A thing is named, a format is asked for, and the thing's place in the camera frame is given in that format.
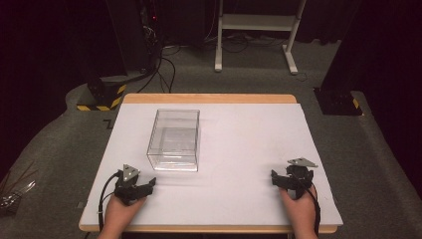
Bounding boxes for white table mat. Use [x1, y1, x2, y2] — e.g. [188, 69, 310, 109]
[80, 102, 344, 227]

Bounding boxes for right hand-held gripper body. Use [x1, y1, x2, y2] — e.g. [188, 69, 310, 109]
[284, 157, 318, 201]

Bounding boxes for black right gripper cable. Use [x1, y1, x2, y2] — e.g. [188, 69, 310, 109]
[297, 175, 322, 237]

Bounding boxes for clear plastic box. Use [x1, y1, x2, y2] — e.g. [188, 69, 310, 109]
[146, 109, 201, 173]

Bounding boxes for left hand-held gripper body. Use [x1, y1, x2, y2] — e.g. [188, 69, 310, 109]
[113, 163, 149, 206]

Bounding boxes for person's left hand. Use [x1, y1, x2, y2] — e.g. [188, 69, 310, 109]
[101, 193, 147, 234]

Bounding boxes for dark upright column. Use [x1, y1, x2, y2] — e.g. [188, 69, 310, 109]
[105, 0, 151, 76]

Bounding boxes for wooden table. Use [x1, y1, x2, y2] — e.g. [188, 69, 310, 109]
[78, 93, 339, 235]

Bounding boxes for dark equipment with red light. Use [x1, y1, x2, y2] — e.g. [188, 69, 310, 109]
[140, 0, 163, 48]

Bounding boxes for black floor cables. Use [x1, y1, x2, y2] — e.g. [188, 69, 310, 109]
[136, 44, 177, 95]

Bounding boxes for person's right hand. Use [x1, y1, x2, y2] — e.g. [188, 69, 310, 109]
[279, 184, 318, 236]

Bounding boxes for black floor base plate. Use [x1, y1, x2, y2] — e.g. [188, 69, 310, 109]
[313, 87, 364, 117]

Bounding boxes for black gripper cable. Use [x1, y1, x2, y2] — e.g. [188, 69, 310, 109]
[97, 170, 122, 232]
[297, 175, 322, 237]

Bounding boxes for white metal stand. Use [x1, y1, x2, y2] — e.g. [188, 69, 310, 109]
[214, 0, 308, 76]

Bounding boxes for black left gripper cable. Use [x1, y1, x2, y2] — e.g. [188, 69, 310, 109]
[97, 170, 122, 232]

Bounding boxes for black base with yellow stripes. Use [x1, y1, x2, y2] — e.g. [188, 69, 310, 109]
[76, 75, 128, 113]

